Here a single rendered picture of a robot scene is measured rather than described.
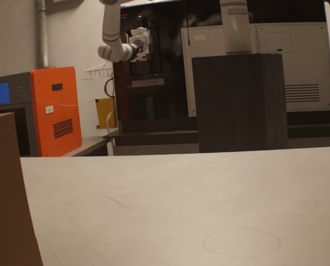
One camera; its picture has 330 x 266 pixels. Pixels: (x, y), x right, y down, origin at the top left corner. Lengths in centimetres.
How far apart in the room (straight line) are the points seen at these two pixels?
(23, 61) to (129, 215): 348
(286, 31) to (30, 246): 194
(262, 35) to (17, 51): 256
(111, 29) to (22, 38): 248
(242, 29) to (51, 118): 99
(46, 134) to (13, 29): 230
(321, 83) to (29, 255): 196
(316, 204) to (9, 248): 37
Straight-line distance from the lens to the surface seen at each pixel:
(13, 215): 26
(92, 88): 357
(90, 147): 214
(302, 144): 208
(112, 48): 160
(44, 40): 371
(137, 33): 215
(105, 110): 232
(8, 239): 25
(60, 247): 44
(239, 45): 133
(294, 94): 211
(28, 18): 393
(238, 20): 134
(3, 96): 192
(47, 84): 189
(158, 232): 46
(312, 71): 212
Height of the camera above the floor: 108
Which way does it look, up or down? 9 degrees down
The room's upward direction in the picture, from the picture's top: 5 degrees counter-clockwise
